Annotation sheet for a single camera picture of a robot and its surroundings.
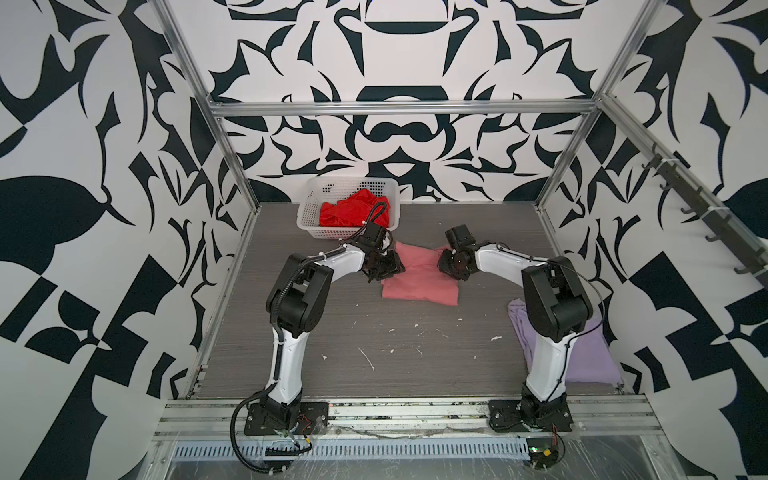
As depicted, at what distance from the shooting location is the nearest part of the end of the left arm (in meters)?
0.82

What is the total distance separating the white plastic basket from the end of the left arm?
0.72 feet

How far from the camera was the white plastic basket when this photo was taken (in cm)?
113
